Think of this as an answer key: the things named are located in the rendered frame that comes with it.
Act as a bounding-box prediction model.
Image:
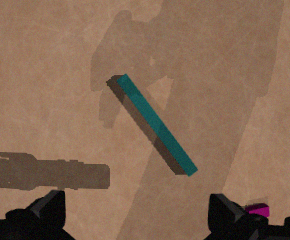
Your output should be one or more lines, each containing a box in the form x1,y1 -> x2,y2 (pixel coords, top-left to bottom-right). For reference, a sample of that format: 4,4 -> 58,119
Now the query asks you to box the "small magenta block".
245,203 -> 270,217

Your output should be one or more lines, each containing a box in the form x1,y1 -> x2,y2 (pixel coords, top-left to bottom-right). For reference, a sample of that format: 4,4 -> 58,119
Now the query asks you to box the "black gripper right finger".
204,194 -> 290,240

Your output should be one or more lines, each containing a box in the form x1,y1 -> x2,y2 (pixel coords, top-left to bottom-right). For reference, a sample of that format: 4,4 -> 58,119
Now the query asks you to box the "turquoise rod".
116,74 -> 198,177

